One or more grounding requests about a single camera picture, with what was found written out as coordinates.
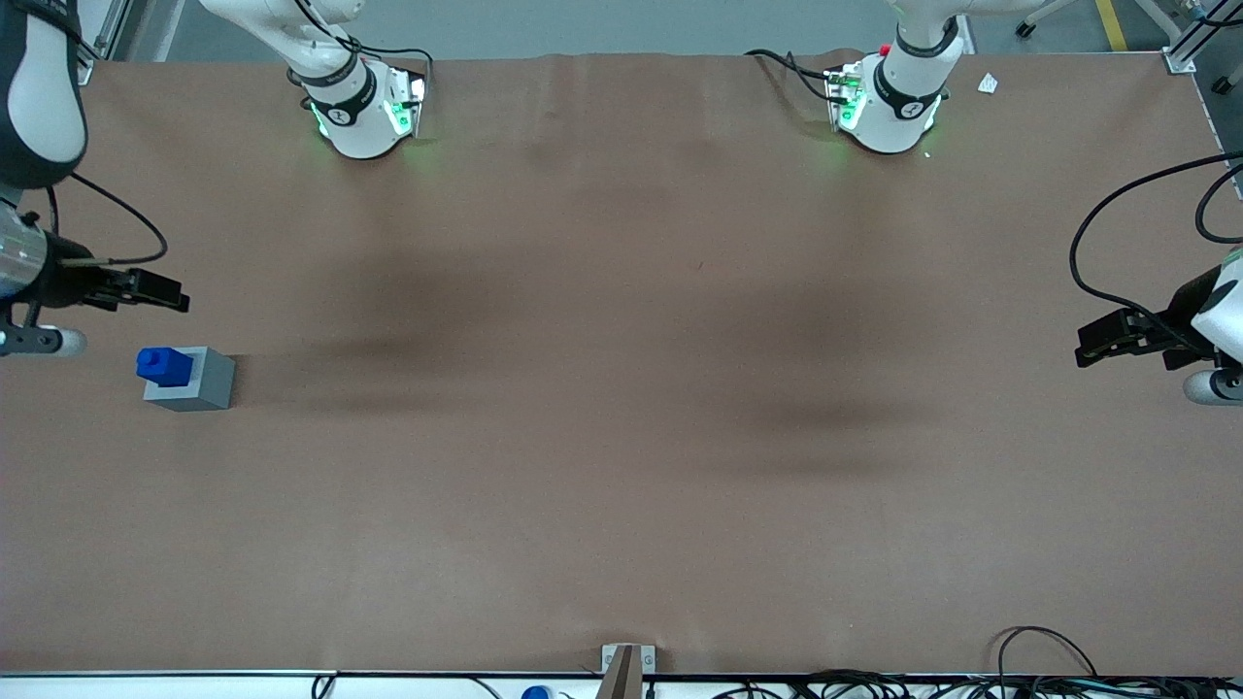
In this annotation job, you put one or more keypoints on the gray cube base with socket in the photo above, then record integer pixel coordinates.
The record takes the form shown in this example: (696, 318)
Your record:
(212, 383)

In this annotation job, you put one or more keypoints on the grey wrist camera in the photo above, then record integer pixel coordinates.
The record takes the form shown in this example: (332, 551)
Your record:
(1209, 386)
(44, 341)

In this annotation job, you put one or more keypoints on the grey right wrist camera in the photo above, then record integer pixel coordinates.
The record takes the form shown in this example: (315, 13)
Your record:
(44, 341)

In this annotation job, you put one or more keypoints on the blue plastic block part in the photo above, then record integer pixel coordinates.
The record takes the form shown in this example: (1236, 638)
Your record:
(165, 367)

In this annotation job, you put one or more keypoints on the aluminium frame post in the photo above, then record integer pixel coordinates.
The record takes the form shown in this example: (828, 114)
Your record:
(1180, 60)
(107, 29)

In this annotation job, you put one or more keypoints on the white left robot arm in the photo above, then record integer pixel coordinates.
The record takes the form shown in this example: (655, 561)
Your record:
(898, 116)

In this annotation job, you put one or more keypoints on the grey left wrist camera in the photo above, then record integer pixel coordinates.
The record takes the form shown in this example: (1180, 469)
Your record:
(1209, 386)

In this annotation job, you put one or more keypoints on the white paper scrap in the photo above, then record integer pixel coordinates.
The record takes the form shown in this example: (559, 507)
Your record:
(988, 83)

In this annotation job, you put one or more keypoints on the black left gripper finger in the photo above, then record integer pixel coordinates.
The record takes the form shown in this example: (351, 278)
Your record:
(1122, 325)
(1117, 350)

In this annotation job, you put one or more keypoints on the white chair leg with caster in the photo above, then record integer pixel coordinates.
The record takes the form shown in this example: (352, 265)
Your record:
(1044, 15)

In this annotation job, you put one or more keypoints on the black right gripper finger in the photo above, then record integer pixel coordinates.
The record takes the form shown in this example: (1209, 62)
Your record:
(141, 283)
(173, 303)

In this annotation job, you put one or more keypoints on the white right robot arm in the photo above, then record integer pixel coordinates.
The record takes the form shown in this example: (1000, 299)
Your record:
(39, 97)

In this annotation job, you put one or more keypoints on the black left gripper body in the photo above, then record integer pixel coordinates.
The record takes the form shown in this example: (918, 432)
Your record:
(1172, 324)

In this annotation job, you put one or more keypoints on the brown table cover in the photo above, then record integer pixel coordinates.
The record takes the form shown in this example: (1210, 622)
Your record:
(621, 456)

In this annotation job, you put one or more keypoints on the blue round cap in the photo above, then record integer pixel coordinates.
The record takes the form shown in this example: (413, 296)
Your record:
(536, 693)

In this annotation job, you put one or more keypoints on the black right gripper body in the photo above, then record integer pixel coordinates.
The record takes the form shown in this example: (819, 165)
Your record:
(70, 278)

